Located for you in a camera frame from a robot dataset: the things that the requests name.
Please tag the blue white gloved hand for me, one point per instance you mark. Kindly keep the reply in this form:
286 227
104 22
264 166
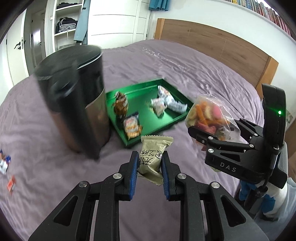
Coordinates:
272 200

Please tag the dark blue butter cookies packet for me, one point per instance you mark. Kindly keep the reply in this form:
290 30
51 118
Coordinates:
132 126

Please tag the small red candy packet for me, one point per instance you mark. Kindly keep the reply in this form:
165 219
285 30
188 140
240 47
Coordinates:
11 184

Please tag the white blue peanut snack packet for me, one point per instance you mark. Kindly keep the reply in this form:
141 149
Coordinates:
170 102

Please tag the white blue red wafer packet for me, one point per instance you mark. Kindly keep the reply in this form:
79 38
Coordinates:
4 163

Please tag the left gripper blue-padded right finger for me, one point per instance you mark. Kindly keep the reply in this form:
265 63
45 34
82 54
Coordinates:
207 211

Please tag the light blue hanging jacket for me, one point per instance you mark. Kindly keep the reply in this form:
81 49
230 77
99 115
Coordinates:
80 35

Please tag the white door with black handle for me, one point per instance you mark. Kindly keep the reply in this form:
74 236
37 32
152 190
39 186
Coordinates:
15 49

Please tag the green metal tray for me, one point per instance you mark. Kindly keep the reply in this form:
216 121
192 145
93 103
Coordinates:
139 99

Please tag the black and bronze electric kettle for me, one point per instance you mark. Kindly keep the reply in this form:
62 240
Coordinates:
72 85

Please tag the camera screen unit on gripper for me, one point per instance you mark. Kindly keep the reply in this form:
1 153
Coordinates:
274 106

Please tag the wooden headboard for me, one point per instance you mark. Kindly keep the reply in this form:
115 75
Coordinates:
250 62

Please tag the white wardrobe with shelves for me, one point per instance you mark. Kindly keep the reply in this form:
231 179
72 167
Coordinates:
111 24

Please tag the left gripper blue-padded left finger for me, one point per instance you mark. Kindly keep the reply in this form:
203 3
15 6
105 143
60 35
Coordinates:
91 206

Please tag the pink white cartoon snack packet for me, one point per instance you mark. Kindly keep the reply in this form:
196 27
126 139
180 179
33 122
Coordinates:
158 105

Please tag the folded dark clothes pile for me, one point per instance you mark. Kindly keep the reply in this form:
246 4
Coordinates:
65 24

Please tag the row of books on shelf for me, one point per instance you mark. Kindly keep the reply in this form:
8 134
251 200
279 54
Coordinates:
264 10

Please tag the brown nutrition snack packet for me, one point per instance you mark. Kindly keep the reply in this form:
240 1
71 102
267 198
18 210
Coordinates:
120 106

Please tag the clear bag of colourful snacks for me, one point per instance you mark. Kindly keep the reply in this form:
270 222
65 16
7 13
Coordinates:
209 114

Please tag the olive green pastry packet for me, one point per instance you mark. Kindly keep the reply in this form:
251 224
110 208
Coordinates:
150 157

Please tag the teal curtain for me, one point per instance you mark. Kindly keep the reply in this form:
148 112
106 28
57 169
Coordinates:
159 5

